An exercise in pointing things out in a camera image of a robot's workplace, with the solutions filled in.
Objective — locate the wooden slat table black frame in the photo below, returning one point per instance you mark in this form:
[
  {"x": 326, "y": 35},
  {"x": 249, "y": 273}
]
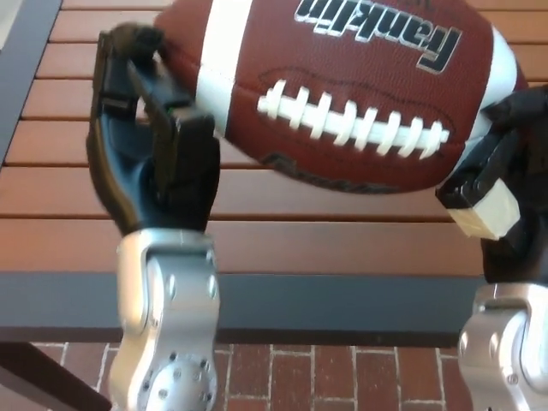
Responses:
[{"x": 299, "y": 299}]

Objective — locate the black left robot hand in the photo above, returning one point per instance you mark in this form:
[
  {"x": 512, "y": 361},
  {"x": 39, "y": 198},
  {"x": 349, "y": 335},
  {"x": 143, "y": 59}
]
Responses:
[{"x": 128, "y": 180}]

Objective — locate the brown Franklin leather football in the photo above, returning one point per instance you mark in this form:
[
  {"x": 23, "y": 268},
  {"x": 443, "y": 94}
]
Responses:
[{"x": 342, "y": 64}]

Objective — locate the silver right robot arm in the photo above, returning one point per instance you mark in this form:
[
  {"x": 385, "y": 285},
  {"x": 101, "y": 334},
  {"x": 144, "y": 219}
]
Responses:
[{"x": 505, "y": 342}]

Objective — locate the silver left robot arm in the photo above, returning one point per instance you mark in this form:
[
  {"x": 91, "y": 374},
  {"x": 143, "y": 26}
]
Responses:
[{"x": 171, "y": 291}]

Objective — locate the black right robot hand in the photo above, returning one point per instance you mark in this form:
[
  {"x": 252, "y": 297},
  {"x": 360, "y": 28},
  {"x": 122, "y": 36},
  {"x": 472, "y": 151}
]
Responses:
[{"x": 526, "y": 171}]

